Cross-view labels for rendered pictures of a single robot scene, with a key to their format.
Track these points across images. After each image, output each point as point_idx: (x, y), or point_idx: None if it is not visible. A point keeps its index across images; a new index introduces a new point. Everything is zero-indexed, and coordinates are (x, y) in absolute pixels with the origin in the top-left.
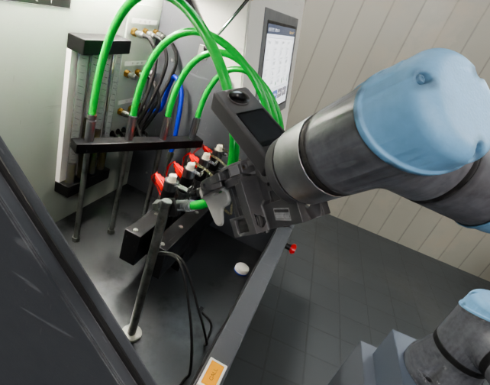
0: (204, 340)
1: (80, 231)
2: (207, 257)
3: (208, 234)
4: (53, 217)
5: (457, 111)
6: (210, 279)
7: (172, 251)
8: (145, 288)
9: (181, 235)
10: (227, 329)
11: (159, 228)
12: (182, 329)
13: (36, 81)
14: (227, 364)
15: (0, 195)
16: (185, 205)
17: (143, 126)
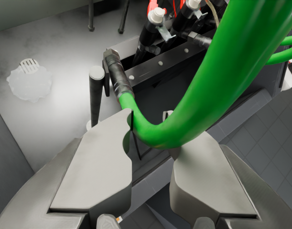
0: (143, 153)
1: (98, 21)
2: (184, 83)
3: (198, 62)
4: (80, 1)
5: None
6: (174, 105)
7: (141, 85)
8: (93, 118)
9: (155, 73)
10: (145, 181)
11: (92, 94)
12: (131, 138)
13: None
14: (126, 213)
15: None
16: (116, 93)
17: None
